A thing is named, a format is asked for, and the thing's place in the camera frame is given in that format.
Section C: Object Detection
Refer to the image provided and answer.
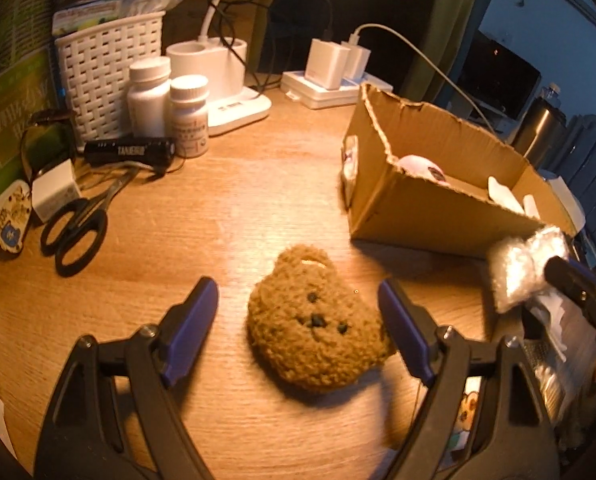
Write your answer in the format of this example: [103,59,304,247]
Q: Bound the white desk lamp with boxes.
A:
[165,0,273,137]

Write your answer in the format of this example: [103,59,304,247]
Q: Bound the black scissors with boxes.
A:
[39,167,141,278]

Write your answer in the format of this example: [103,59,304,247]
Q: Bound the cartoon printed card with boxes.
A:
[448,377,481,461]

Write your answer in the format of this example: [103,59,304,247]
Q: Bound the white round printed plush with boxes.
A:
[395,154,451,186]

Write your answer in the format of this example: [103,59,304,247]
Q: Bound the black eyeglasses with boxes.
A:
[20,109,79,181]

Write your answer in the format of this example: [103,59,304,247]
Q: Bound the white power strip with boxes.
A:
[280,71,393,110]

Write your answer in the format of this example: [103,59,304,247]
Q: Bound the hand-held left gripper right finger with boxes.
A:
[378,279,561,480]

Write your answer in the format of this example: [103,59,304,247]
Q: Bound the green printed box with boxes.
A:
[0,45,59,211]

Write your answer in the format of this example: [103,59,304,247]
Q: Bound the small white charger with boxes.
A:
[342,40,371,82]

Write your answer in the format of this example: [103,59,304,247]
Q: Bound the brown teddy bear plush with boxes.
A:
[247,244,396,395]

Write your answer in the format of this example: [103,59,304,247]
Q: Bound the white flat pad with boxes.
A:
[488,176,526,213]

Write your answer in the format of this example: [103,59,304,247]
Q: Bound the large white pill bottle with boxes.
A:
[127,56,173,138]

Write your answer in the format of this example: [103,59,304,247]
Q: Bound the round printed card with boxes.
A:
[0,182,33,251]

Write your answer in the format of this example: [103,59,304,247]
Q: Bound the grey padded headboard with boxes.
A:
[558,112,596,281]

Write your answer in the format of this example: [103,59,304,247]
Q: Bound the steel tumbler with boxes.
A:
[520,95,568,168]

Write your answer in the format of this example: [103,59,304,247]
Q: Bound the yellow curtain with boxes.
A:
[403,0,498,91]

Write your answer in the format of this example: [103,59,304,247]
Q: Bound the white woven basket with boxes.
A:
[53,10,166,146]

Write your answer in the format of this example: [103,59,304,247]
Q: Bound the silver fluffy bow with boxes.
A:
[486,226,571,313]

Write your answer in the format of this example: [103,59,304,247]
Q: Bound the large white charger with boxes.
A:
[307,38,351,90]

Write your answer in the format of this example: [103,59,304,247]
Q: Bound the black cable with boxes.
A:
[210,0,279,91]

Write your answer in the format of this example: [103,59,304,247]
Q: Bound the black computer monitor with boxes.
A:
[458,35,542,121]

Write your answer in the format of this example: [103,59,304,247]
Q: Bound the cardboard box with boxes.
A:
[339,81,578,261]

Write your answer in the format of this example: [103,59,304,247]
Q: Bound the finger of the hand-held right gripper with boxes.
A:
[544,256,596,331]

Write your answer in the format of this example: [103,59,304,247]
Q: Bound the black flashlight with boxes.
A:
[83,136,177,168]

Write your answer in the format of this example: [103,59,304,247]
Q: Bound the white charger cube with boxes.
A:
[30,159,81,223]

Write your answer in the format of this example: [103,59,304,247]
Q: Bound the white charging cable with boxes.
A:
[350,23,498,134]

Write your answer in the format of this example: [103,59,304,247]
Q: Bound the clear plastic bag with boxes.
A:
[522,292,596,446]

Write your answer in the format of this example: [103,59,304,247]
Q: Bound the small labelled pill bottle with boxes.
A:
[168,75,210,158]

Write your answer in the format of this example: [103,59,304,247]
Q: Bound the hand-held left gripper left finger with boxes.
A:
[34,276,219,480]

